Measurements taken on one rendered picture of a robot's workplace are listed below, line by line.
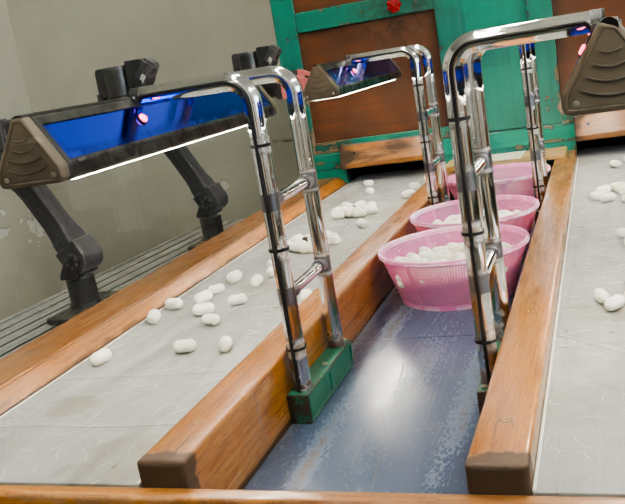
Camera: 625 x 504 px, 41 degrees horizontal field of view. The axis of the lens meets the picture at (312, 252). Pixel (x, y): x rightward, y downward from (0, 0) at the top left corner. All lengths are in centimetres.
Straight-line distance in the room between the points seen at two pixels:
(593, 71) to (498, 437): 33
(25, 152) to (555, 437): 59
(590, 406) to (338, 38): 185
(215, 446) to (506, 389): 31
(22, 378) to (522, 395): 69
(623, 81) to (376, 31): 187
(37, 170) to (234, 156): 284
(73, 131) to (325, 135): 173
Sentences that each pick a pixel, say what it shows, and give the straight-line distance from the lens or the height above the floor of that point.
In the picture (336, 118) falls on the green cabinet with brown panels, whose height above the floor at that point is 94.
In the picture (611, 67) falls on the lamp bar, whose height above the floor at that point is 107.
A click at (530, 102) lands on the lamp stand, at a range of 190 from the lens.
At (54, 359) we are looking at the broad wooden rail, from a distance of 128.
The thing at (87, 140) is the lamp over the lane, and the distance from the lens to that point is 94.
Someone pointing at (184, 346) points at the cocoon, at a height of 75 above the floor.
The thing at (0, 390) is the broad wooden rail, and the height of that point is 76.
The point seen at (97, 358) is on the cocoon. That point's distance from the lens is 125.
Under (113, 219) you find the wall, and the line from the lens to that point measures 411.
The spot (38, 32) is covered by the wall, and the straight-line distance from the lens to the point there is 420.
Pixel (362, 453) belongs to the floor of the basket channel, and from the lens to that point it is 98.
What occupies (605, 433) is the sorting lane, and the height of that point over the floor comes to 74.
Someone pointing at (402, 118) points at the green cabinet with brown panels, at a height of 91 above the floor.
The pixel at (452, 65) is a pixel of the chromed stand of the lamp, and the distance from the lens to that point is 93.
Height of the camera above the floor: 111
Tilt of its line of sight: 13 degrees down
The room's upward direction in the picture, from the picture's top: 10 degrees counter-clockwise
